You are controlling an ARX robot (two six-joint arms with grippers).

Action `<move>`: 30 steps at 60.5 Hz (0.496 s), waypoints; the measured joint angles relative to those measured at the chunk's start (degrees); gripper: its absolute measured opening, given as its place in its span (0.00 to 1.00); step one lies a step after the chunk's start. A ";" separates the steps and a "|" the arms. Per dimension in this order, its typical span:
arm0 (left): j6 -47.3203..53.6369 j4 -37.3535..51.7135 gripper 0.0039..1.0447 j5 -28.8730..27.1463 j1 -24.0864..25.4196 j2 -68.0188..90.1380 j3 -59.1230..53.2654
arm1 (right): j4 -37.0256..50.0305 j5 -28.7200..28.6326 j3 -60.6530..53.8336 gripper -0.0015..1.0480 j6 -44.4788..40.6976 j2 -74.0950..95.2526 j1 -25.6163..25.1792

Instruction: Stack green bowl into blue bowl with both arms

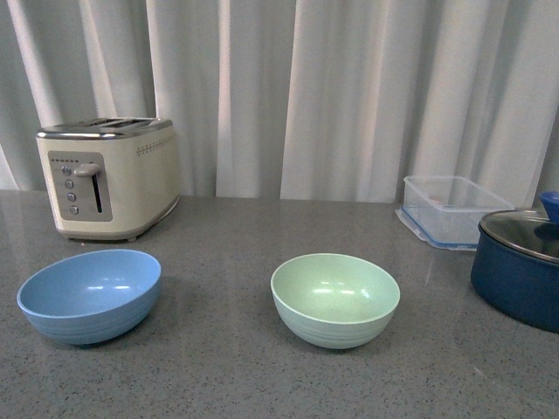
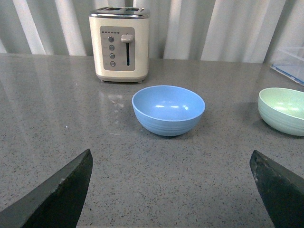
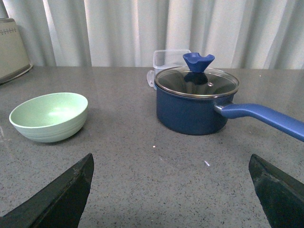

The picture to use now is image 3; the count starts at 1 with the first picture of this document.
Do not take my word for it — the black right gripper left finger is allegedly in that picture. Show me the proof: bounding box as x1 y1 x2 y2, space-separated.
0 153 94 228

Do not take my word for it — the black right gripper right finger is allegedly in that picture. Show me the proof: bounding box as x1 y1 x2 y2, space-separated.
248 154 304 228

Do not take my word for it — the green bowl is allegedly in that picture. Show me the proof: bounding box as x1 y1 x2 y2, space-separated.
9 92 88 143

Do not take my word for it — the blue saucepan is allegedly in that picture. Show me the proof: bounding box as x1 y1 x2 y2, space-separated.
156 82 304 141

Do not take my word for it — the glass lid blue knob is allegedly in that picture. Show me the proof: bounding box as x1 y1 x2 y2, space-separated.
154 52 239 99

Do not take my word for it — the cream toaster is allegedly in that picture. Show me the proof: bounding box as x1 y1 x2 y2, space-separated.
0 18 33 84

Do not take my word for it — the white curtain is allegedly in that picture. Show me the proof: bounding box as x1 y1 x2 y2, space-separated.
0 0 304 69

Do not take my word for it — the clear plastic container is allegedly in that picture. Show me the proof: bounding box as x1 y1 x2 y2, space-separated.
146 49 191 90

